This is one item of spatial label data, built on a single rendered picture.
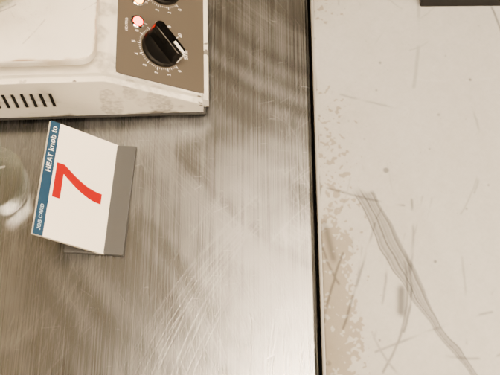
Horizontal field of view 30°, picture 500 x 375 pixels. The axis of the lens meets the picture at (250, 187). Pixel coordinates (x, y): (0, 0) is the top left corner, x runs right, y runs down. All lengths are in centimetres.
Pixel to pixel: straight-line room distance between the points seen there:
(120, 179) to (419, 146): 23
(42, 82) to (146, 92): 8
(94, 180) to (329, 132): 19
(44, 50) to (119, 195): 12
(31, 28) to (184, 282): 21
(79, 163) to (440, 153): 28
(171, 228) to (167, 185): 4
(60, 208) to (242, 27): 22
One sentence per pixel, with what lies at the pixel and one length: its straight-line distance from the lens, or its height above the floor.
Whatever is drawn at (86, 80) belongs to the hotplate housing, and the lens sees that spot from 69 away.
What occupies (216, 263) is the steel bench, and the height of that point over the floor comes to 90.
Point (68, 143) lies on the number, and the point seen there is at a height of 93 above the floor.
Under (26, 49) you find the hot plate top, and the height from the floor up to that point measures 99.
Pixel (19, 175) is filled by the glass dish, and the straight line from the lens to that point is 74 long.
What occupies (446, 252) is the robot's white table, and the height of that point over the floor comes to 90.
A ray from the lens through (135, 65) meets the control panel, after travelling 70.
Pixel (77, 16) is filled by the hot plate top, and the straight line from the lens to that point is 70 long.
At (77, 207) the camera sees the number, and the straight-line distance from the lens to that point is 70.
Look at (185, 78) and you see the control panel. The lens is 72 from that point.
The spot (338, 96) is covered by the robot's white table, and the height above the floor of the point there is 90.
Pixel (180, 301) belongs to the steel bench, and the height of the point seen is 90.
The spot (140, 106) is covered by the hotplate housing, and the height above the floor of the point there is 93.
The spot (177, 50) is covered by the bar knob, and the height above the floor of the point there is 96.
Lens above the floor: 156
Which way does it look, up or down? 67 degrees down
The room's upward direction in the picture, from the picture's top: 2 degrees counter-clockwise
